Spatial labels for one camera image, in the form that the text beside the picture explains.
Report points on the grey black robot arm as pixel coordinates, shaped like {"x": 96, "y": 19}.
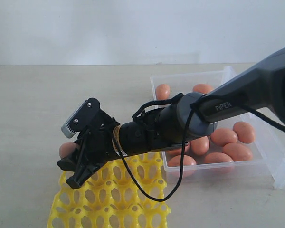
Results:
{"x": 259, "y": 90}

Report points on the yellow plastic egg tray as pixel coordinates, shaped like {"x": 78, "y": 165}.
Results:
{"x": 109, "y": 199}

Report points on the clear plastic container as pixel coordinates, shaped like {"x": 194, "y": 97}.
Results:
{"x": 268, "y": 151}

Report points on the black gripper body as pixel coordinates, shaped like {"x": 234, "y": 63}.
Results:
{"x": 104, "y": 139}

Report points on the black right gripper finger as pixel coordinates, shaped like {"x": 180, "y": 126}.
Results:
{"x": 69, "y": 163}

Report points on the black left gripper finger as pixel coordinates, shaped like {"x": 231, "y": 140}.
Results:
{"x": 83, "y": 173}

